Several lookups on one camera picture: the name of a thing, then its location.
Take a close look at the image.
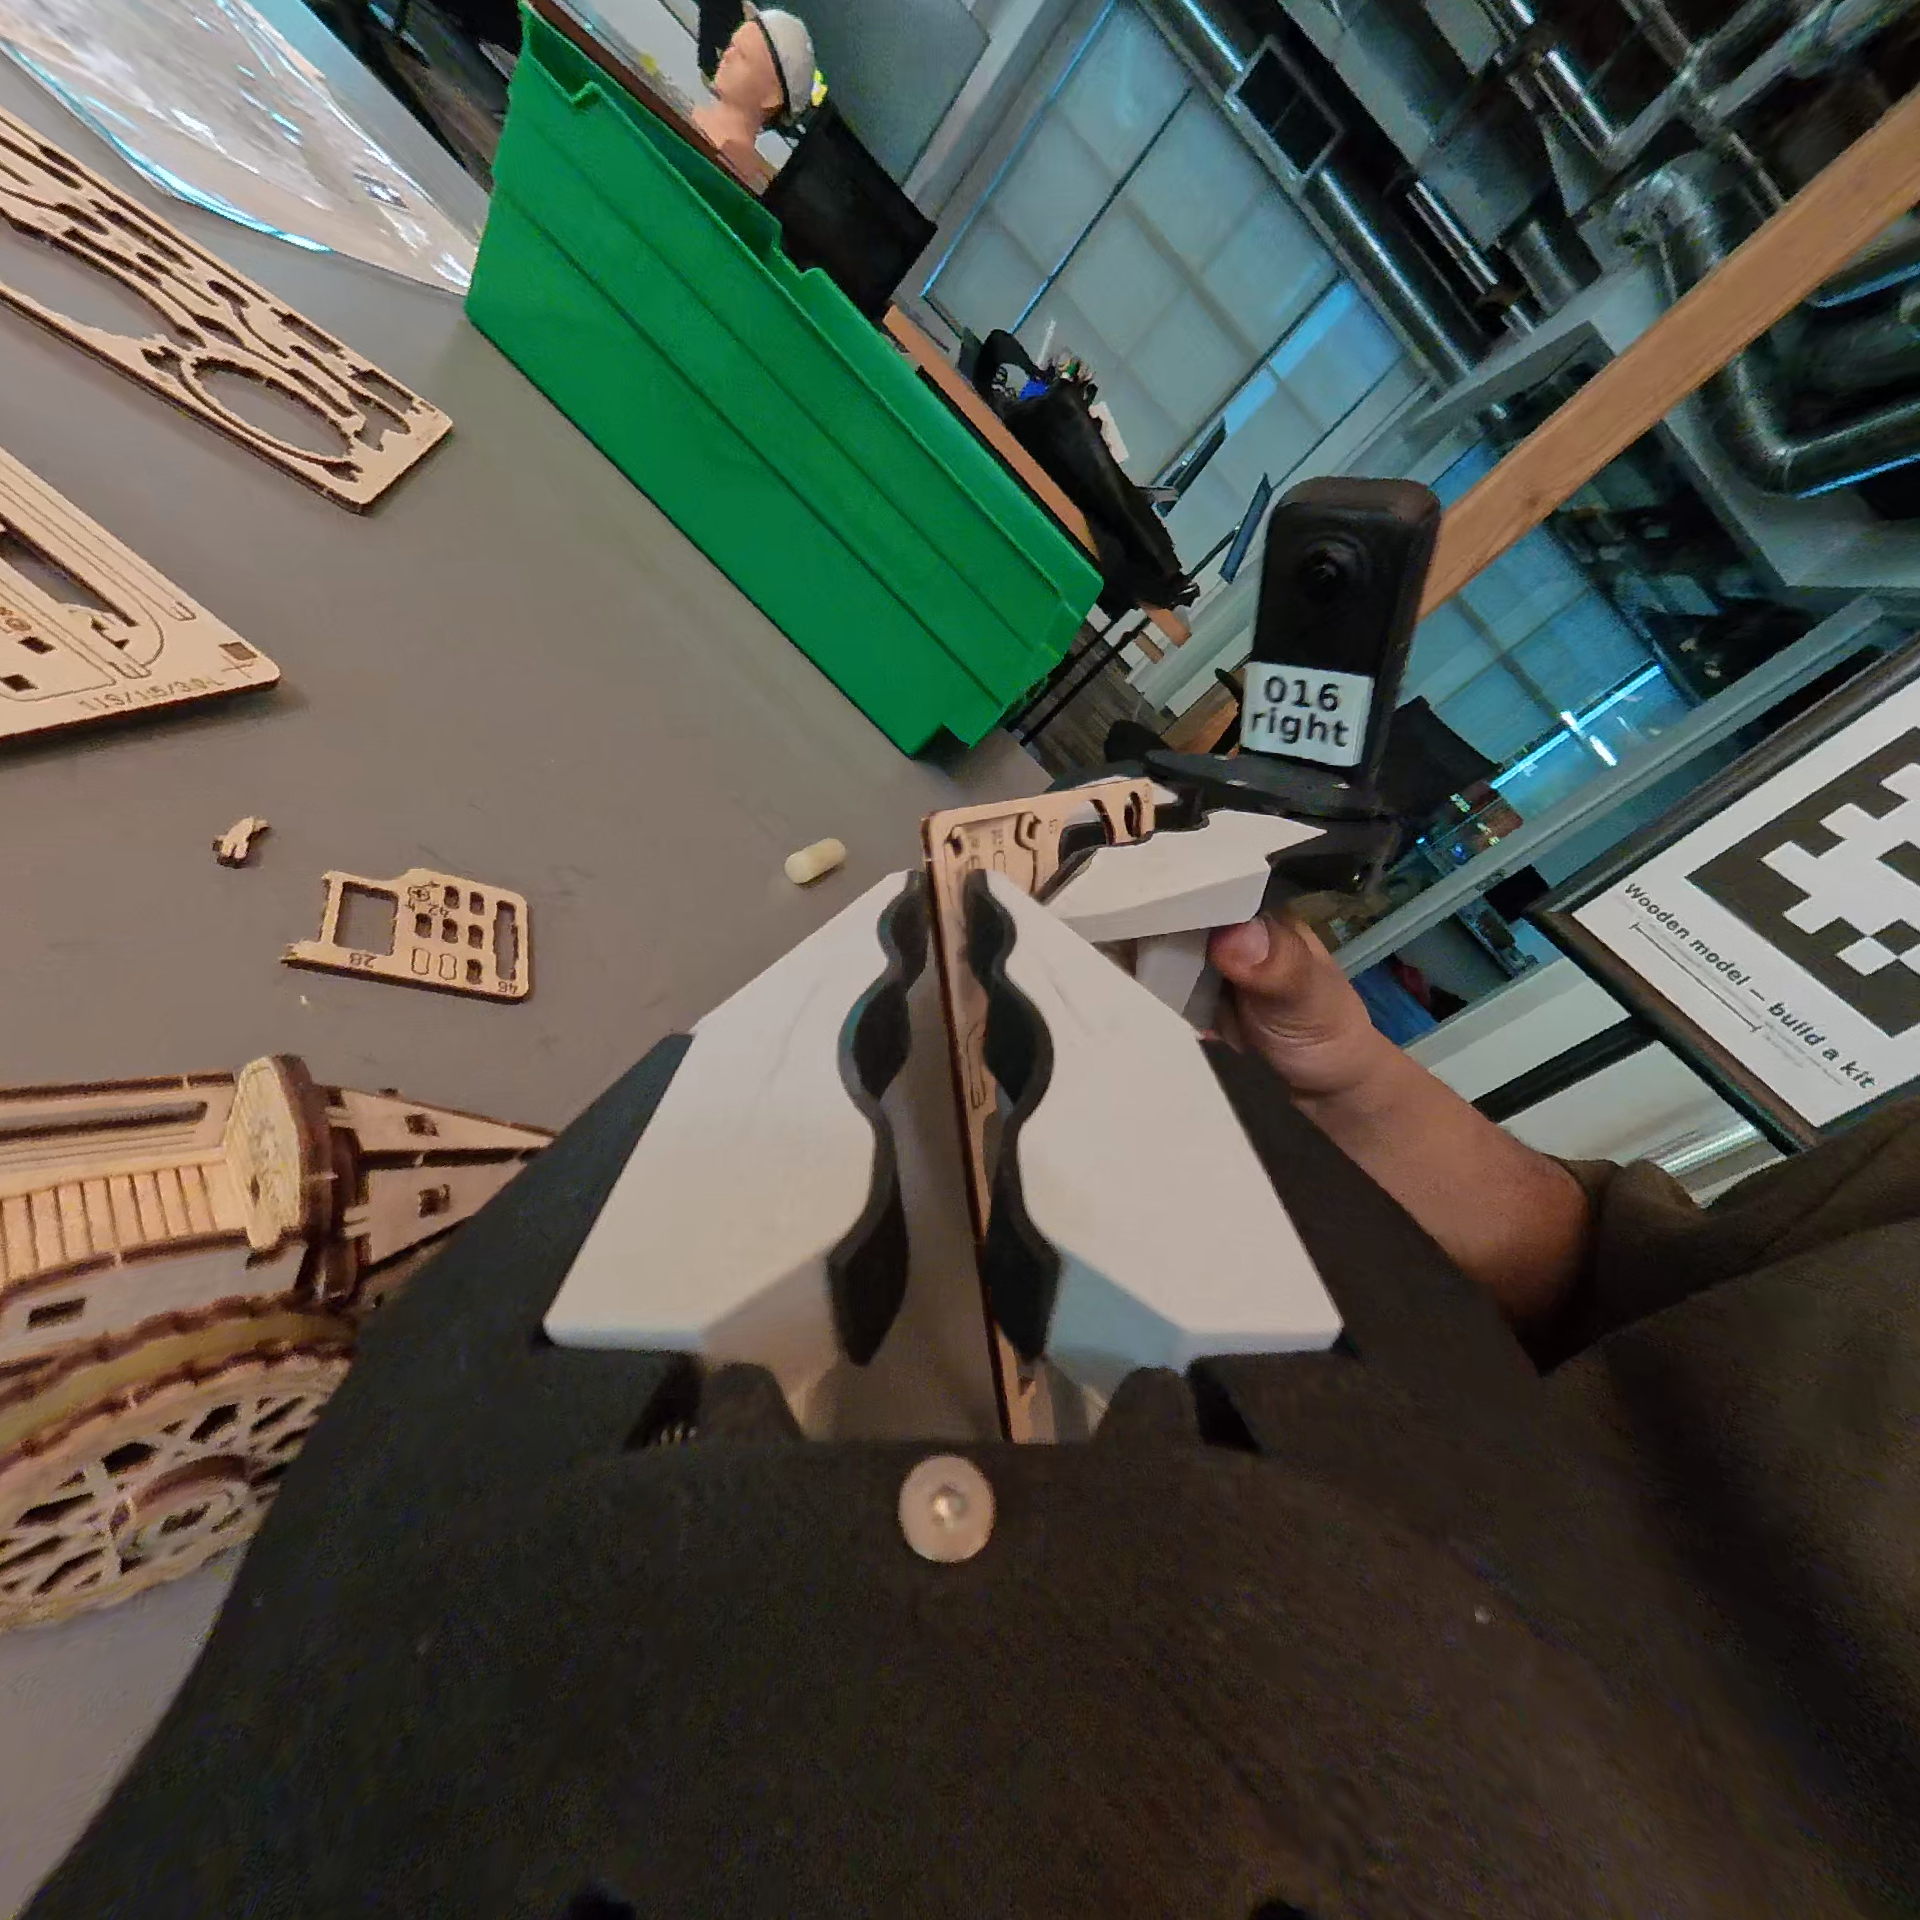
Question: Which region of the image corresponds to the black bag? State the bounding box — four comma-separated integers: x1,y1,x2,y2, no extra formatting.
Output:
977,328,1200,610

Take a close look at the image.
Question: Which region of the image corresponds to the person's right hand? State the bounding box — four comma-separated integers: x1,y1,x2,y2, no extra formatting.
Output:
1202,913,1449,1119

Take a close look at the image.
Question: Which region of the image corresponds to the silver ventilation duct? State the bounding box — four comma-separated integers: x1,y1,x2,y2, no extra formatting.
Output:
1500,0,1920,497

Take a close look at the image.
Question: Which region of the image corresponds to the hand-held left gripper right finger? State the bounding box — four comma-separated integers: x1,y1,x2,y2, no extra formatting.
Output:
958,871,1343,1419

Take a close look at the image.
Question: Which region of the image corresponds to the wooden vehicle model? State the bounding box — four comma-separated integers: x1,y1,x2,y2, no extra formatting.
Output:
0,1055,555,1637

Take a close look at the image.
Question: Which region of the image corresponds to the wooden sheet with gear cutouts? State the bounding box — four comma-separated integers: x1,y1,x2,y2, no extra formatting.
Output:
917,781,1158,1446

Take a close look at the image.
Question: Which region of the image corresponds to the wooden sheet with oval cutouts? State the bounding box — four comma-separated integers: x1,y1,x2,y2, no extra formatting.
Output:
0,104,456,515

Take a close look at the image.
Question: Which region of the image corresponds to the clear plastic sheet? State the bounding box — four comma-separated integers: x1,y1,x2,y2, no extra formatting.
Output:
0,0,481,293

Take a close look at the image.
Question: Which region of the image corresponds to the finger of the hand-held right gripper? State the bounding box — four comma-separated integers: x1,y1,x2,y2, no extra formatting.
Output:
1050,808,1327,948
1137,932,1246,1041

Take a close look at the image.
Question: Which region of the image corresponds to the framed sign with marker pattern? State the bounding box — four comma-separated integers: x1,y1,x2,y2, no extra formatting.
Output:
1530,632,1920,1158

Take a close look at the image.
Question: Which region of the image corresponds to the grey desk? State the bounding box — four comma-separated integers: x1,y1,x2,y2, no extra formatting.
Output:
0,57,1081,1920

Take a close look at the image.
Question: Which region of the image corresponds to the wooden sheet with slot cutouts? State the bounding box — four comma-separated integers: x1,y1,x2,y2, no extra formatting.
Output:
0,450,283,750

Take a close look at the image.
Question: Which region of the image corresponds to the wooden beam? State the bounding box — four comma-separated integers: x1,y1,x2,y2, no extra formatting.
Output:
1414,92,1920,617

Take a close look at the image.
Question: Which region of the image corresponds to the person's brown shirt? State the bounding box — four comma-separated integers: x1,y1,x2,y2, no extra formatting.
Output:
1530,1104,1920,1920

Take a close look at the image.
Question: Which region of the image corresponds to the mannequin head with helmet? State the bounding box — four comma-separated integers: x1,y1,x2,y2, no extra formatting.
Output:
688,6,826,188

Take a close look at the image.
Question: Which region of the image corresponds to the small wooden window panel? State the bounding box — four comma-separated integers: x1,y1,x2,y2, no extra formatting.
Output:
283,870,534,1004

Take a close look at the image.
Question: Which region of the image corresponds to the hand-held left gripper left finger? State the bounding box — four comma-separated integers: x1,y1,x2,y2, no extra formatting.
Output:
543,867,941,1436

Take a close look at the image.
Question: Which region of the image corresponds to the black monitor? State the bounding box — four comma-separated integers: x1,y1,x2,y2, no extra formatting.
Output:
758,104,941,325

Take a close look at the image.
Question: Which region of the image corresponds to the green plastic bin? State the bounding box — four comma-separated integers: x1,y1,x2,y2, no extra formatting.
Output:
465,0,1102,759

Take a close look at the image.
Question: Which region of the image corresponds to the person's right forearm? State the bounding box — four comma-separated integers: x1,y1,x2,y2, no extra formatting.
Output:
1297,1052,1595,1371

